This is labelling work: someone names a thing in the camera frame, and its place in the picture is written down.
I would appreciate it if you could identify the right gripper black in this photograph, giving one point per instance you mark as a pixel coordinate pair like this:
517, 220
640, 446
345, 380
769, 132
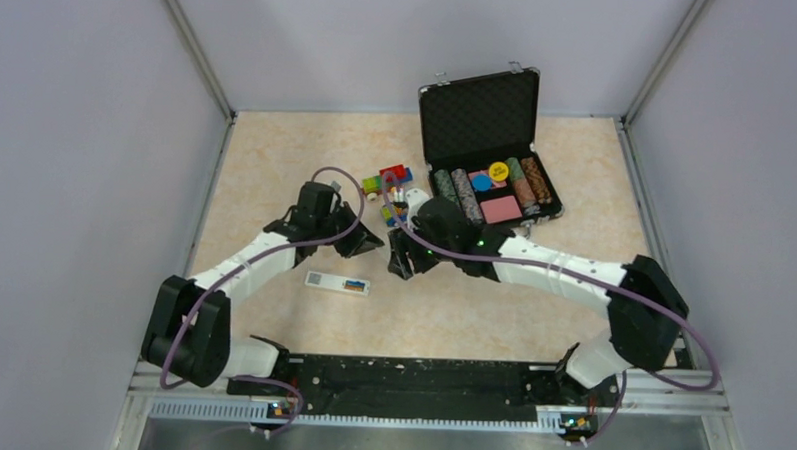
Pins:
401, 262

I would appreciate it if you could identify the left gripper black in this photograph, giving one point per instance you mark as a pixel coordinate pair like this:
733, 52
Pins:
360, 240

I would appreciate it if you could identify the white remote control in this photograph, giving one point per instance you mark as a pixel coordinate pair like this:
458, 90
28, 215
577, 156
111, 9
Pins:
331, 282

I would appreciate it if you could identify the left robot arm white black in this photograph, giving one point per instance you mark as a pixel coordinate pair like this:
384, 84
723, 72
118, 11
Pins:
189, 330

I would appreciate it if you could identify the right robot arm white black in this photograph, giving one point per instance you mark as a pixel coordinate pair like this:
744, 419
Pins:
640, 302

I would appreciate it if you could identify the orange blue toy car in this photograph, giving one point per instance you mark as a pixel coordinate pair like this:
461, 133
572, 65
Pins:
393, 213

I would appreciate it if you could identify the green purple chip stack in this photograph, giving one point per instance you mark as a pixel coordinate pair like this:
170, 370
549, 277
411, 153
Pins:
445, 186

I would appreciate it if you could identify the blue purple chip stack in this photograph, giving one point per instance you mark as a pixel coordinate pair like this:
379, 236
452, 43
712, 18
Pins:
466, 196

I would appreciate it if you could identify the blue poker chip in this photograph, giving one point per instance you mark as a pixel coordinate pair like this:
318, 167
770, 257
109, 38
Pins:
481, 182

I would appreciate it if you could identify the pink card deck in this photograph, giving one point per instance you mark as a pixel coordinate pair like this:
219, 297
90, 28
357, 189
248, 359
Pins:
500, 210

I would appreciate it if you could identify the yellow dealer button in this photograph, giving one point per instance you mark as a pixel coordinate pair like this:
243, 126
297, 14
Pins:
498, 172

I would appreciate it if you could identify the black poker chip case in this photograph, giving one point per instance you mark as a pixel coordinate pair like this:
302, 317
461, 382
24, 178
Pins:
473, 122

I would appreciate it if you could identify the brown orange chip stack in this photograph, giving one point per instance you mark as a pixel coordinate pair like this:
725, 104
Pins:
536, 180

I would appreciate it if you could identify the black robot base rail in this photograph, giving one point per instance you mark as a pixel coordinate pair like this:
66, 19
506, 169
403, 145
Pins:
434, 392

